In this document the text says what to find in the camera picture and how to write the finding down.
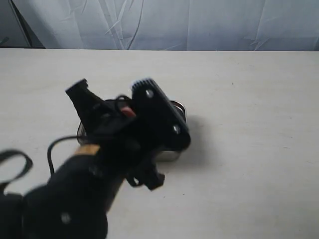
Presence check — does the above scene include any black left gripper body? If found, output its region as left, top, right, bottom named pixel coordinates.
left=66, top=79, right=165, bottom=190

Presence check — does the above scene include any dark transparent box lid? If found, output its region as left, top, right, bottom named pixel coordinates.
left=72, top=95, right=131, bottom=145

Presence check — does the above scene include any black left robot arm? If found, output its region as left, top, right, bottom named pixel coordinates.
left=0, top=79, right=177, bottom=239

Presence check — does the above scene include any grey wrinkled backdrop curtain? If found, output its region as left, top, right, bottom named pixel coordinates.
left=14, top=0, right=319, bottom=51

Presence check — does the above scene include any dark stand pole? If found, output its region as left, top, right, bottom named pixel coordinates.
left=8, top=0, right=45, bottom=49

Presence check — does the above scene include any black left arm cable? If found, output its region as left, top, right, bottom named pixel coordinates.
left=47, top=94, right=130, bottom=175

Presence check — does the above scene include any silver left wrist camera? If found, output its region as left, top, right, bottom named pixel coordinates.
left=132, top=78, right=191, bottom=151

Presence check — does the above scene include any black strap loop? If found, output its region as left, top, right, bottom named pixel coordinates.
left=0, top=148, right=34, bottom=196

